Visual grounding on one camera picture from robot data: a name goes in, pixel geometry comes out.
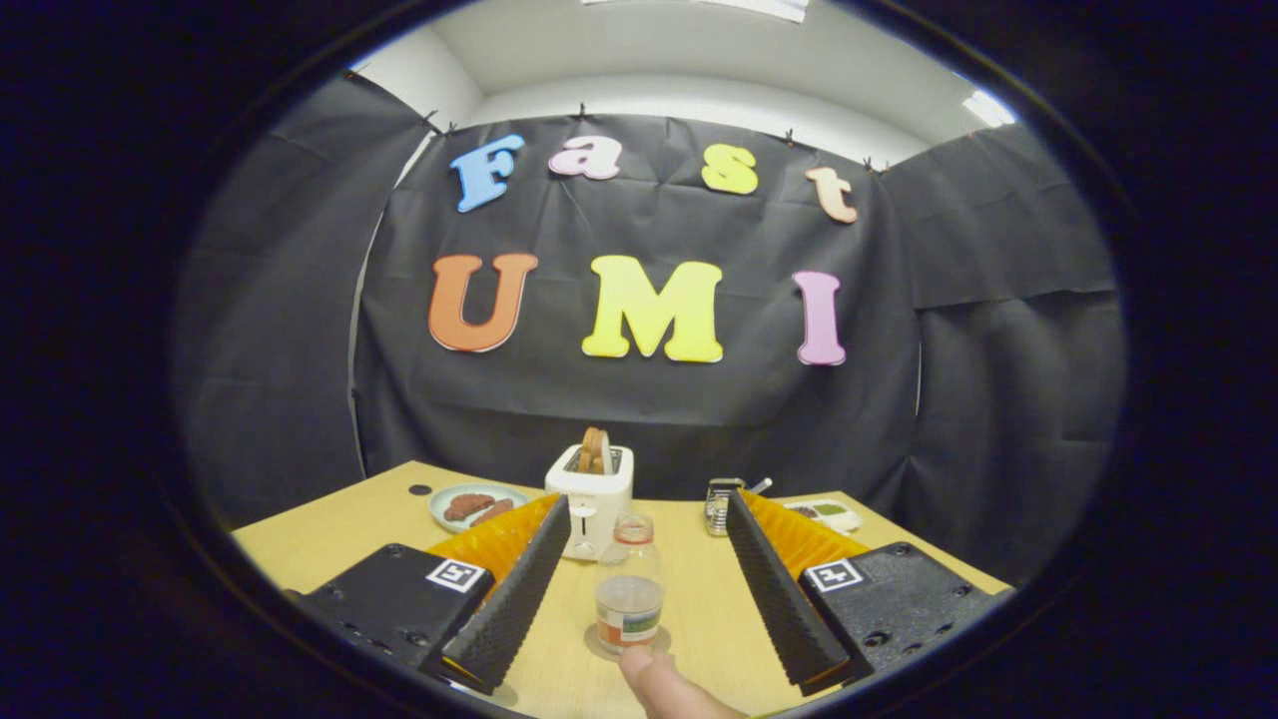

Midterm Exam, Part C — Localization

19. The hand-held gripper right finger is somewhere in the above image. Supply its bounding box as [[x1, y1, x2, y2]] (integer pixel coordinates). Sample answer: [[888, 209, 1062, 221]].
[[726, 488, 1014, 698]]

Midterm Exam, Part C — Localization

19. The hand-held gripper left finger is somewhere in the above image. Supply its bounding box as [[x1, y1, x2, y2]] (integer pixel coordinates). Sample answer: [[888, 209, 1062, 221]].
[[290, 493, 572, 697]]

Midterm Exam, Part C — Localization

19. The round brown coaster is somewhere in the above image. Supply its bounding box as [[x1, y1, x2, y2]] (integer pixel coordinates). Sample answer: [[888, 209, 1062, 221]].
[[584, 624, 673, 666]]

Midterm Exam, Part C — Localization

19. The clear plastic juice bottle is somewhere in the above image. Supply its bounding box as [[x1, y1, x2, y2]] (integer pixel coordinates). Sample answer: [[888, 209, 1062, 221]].
[[595, 513, 665, 655]]

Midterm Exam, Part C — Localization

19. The wooden table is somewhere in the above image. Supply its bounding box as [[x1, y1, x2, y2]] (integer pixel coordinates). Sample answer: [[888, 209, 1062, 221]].
[[232, 459, 1011, 719]]

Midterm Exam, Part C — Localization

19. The white sauce tray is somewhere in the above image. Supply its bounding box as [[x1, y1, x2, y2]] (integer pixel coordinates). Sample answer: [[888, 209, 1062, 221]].
[[784, 498, 864, 534]]

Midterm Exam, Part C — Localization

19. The pale green plate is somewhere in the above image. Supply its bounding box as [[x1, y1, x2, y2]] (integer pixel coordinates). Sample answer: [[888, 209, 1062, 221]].
[[429, 483, 530, 535]]

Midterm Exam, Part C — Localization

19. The white toaster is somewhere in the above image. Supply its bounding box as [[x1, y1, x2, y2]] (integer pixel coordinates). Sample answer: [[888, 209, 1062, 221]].
[[544, 444, 635, 562]]

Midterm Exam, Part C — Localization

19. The brown toast slice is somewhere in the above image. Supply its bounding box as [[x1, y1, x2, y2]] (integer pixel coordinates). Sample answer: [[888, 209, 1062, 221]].
[[577, 426, 615, 475]]

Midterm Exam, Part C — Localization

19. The small ceiling light panel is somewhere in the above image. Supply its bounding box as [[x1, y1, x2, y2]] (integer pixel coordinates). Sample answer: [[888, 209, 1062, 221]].
[[963, 90, 1014, 128]]

